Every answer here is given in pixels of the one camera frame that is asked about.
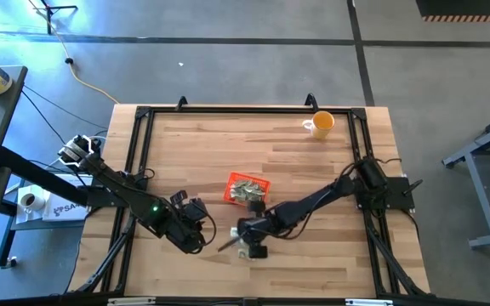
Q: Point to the orange plastic basket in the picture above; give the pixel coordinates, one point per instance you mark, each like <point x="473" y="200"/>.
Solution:
<point x="227" y="189"/>

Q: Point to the silver metal bracket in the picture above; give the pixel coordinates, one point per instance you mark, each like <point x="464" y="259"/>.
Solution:
<point x="368" y="302"/>
<point x="132" y="302"/>

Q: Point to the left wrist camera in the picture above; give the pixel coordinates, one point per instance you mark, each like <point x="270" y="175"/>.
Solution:
<point x="196" y="208"/>

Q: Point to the white printed box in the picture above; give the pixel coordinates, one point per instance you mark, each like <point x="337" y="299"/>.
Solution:
<point x="64" y="210"/>

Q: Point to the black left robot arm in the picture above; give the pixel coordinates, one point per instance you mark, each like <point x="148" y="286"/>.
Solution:
<point x="121" y="187"/>

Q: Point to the white tape roll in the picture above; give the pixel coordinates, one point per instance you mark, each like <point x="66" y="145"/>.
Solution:
<point x="30" y="202"/>

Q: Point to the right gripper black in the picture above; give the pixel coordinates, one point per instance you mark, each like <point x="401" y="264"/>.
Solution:
<point x="255" y="229"/>

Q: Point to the black diagonal beam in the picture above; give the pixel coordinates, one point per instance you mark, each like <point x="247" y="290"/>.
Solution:
<point x="36" y="174"/>

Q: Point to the black mat hazard stripe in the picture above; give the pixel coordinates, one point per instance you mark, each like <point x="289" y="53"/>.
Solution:
<point x="466" y="8"/>

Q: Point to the white paper napkin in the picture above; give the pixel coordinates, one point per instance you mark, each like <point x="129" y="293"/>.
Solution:
<point x="21" y="219"/>

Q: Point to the black tripod stand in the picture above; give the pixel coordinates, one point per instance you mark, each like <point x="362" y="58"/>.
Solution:
<point x="49" y="17"/>

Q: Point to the grey metal cart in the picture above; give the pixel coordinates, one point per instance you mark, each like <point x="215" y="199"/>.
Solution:
<point x="476" y="191"/>

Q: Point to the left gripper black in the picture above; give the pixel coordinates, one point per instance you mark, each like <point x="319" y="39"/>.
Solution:
<point x="185" y="231"/>

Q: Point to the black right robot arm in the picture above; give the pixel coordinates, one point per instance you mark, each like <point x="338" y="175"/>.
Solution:
<point x="313" y="200"/>

